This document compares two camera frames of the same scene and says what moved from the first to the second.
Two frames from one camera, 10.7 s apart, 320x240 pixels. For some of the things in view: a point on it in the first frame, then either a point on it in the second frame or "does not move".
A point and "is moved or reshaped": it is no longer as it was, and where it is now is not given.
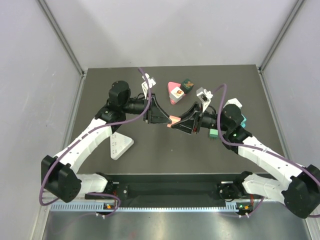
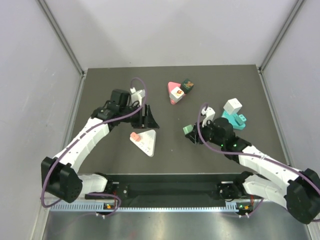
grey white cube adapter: (234, 101) does not move
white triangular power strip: (119, 143) → (147, 142)
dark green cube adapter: (187, 86) does not move
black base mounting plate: (171, 188) does not move
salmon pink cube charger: (174, 119) → (135, 136)
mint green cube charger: (213, 133) is moved or reshaped
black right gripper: (187, 126) → (194, 136)
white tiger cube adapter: (176, 94) does not move
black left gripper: (154, 112) → (146, 121)
